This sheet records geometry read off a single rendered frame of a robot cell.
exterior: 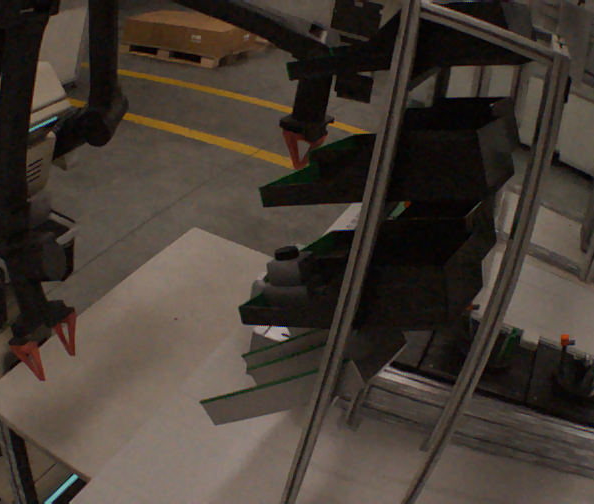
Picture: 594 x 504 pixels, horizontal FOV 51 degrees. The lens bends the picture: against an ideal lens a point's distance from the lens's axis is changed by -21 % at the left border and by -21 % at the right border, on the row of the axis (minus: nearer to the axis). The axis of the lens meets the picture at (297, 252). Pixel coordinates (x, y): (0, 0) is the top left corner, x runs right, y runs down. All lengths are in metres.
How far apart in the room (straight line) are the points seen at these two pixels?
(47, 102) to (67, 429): 0.60
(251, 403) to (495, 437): 0.53
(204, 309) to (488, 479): 0.73
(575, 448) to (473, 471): 0.23
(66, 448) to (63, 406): 0.11
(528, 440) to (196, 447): 0.62
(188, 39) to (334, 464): 5.79
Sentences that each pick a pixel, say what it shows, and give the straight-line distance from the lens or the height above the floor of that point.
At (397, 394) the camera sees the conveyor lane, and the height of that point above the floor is 0.93.
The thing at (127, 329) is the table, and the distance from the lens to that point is 1.48.
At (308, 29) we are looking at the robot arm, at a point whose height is 1.51.
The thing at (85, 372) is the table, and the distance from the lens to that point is 1.35.
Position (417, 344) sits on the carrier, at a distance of 1.41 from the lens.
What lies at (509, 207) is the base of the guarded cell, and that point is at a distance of 2.53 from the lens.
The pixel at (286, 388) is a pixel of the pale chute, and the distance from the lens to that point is 0.96.
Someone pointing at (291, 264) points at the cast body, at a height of 1.27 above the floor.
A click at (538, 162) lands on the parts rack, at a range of 0.72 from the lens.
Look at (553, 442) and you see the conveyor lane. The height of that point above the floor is 0.93.
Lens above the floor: 1.72
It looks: 28 degrees down
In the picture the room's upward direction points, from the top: 12 degrees clockwise
